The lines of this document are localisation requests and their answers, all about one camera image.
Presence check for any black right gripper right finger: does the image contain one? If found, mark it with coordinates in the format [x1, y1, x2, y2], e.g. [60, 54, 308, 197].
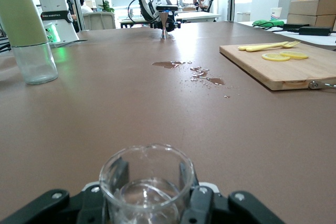
[179, 161, 286, 224]

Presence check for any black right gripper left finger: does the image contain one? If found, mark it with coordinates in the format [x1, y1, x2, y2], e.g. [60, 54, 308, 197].
[0, 157, 131, 224]

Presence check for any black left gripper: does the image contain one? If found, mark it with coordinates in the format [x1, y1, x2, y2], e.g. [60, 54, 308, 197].
[150, 10, 183, 33]

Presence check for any steel double jigger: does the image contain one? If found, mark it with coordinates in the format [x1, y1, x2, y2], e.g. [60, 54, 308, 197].
[159, 11, 173, 42]

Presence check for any clear glass cup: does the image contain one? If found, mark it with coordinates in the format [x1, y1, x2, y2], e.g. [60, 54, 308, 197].
[98, 143, 196, 224]

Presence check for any white paper cup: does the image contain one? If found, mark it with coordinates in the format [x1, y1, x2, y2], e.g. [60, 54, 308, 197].
[270, 7, 283, 22]

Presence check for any white office desk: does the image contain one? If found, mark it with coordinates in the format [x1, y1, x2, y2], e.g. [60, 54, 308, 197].
[175, 11, 222, 24]

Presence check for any brown liquid spill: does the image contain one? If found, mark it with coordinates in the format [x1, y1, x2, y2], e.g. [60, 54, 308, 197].
[190, 66, 226, 87]
[152, 60, 193, 70]

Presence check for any seated person white shirt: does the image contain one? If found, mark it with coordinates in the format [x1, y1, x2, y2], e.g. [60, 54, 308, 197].
[196, 0, 211, 13]

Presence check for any green potted plant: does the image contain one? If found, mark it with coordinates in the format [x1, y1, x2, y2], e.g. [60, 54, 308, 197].
[98, 0, 116, 14]

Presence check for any white padded chair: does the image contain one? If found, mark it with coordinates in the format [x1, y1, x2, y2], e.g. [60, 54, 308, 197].
[83, 11, 117, 31]

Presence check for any white waste bin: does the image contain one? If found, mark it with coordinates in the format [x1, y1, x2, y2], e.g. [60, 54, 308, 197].
[236, 11, 251, 23]

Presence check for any seated person light shirt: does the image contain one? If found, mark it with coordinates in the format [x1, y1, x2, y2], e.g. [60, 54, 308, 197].
[78, 0, 94, 15]

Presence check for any brown table cover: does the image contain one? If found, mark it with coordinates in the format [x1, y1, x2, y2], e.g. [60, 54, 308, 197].
[0, 20, 336, 224]

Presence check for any yellow plastic fork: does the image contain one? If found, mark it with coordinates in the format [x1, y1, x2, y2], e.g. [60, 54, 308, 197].
[245, 40, 301, 52]

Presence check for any green crumpled cloth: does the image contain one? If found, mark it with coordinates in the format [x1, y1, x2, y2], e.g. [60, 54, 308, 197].
[252, 18, 286, 28]

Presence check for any yellow lemon slice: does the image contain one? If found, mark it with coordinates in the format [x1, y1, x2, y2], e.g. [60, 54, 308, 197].
[261, 53, 291, 62]
[279, 50, 309, 60]

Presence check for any wooden cutting board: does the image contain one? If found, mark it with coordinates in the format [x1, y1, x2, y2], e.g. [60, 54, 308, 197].
[219, 41, 336, 92]

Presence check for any brown cardboard box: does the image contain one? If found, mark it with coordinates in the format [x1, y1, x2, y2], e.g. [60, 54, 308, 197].
[288, 0, 336, 17]
[286, 13, 336, 28]

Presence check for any green sleeved glass bottle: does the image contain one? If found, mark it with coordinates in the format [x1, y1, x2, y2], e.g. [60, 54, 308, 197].
[0, 0, 59, 86]

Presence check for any black power adapter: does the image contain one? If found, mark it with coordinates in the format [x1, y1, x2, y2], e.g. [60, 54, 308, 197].
[299, 25, 332, 37]

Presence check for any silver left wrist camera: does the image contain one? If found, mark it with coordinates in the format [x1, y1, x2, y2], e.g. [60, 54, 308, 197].
[155, 4, 180, 13]

